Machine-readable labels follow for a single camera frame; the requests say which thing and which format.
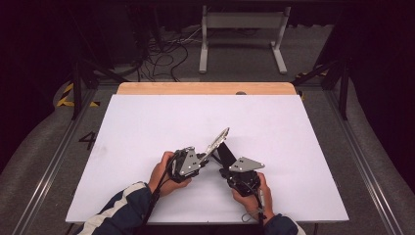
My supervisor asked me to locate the white metal stand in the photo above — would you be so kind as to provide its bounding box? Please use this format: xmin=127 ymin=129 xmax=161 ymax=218
xmin=199 ymin=4 xmax=292 ymax=75

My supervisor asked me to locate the wooden table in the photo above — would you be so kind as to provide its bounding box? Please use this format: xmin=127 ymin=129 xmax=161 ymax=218
xmin=116 ymin=81 xmax=298 ymax=96

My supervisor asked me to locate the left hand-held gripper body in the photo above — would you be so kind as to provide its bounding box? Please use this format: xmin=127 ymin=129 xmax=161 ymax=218
xmin=168 ymin=146 xmax=208 ymax=184

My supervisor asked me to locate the person's left hand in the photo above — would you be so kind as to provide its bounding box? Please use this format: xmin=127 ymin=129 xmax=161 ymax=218
xmin=148 ymin=150 xmax=193 ymax=198

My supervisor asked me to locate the aluminium rail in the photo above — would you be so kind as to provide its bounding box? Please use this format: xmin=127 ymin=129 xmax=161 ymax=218
xmin=13 ymin=87 xmax=99 ymax=235
xmin=326 ymin=89 xmax=405 ymax=235

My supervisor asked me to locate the dark equipment rack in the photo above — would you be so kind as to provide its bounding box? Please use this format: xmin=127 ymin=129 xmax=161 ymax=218
xmin=107 ymin=0 xmax=164 ymax=68

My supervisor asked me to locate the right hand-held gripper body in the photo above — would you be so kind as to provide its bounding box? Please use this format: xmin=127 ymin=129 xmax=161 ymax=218
xmin=218 ymin=156 xmax=266 ymax=197

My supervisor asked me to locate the right hand-held gripper cable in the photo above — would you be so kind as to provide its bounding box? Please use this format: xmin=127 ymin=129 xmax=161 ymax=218
xmin=240 ymin=180 xmax=268 ymax=227

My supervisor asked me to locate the black cloth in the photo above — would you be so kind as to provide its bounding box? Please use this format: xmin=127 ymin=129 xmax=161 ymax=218
xmin=216 ymin=141 xmax=238 ymax=169

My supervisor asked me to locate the hand-held gripper cable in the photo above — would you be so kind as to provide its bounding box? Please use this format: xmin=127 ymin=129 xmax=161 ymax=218
xmin=240 ymin=180 xmax=268 ymax=227
xmin=135 ymin=155 xmax=180 ymax=235

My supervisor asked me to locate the white board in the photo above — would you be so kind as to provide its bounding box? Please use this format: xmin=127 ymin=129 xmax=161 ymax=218
xmin=65 ymin=94 xmax=349 ymax=225

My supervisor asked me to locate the yellow black floor tape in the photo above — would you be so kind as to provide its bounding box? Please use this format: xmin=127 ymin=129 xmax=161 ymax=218
xmin=56 ymin=82 xmax=101 ymax=108

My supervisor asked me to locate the black metal stand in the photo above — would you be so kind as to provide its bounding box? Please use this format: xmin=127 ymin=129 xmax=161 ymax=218
xmin=69 ymin=48 xmax=128 ymax=120
xmin=292 ymin=58 xmax=351 ymax=120

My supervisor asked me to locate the left hand-held gripper cable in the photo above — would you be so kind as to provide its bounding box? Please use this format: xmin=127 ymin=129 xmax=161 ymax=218
xmin=135 ymin=155 xmax=180 ymax=235

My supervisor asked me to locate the person's right hand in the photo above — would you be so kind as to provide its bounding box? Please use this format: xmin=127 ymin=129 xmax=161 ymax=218
xmin=231 ymin=171 xmax=274 ymax=223

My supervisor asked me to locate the bundle of floor cables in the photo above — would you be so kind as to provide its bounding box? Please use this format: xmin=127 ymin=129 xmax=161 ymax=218
xmin=136 ymin=27 xmax=204 ymax=82

